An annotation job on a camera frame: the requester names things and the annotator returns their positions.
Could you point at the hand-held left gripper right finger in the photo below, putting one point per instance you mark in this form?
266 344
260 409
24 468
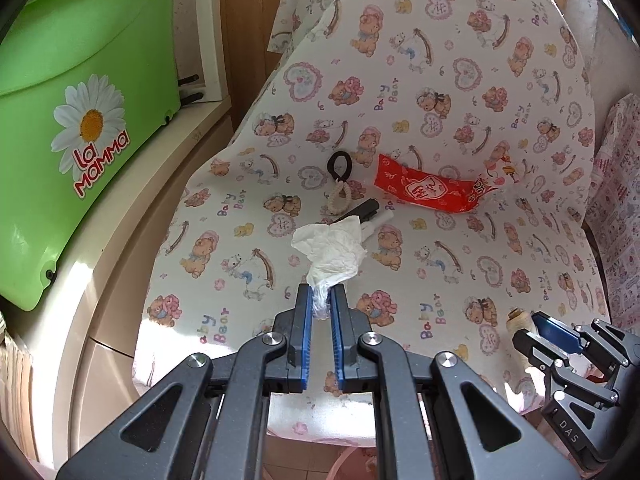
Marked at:
339 350

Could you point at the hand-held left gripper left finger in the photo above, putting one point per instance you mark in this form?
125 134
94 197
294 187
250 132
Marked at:
304 350

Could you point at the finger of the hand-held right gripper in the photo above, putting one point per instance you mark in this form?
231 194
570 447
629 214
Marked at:
555 332
535 347

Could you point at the beige thread spool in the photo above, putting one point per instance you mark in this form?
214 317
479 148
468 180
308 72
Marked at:
517 320

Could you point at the white tissue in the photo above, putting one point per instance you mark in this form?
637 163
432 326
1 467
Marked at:
330 250

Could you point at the pink plastic basket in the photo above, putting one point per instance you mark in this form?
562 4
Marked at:
350 467

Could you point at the white stick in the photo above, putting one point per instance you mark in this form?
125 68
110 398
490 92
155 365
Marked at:
382 217

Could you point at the black marker pen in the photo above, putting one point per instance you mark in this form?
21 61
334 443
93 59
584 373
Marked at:
362 208

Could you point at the red snack wrapper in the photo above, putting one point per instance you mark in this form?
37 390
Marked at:
425 187

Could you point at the bear printed white cloth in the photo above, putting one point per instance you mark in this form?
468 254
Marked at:
450 270

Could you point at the pink printed tablecloth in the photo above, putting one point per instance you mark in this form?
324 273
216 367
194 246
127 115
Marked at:
620 210

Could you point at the cream cabinet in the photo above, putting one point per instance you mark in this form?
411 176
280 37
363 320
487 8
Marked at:
115 310

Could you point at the black rod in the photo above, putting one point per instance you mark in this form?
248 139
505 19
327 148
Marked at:
189 80
192 96

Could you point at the stack of worn books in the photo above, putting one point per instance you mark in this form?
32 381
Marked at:
15 375

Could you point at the green plastic storage box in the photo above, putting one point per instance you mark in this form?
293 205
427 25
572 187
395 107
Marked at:
75 35

